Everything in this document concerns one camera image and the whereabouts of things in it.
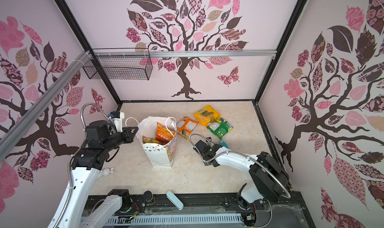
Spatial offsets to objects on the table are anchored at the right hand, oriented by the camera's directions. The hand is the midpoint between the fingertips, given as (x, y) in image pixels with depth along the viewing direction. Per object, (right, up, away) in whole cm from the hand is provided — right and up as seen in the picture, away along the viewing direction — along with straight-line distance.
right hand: (211, 156), depth 88 cm
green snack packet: (+7, +15, +12) cm, 21 cm away
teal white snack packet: (+9, +6, +7) cm, 13 cm away
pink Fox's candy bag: (-36, +12, -8) cm, 39 cm away
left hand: (-38, +18, -17) cm, 45 cm away
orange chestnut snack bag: (-29, +13, -3) cm, 32 cm away
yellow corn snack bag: (-2, +25, +16) cm, 30 cm away
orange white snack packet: (-17, +17, +13) cm, 28 cm away
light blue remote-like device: (-20, -17, -15) cm, 30 cm away
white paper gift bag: (-27, +4, -13) cm, 31 cm away
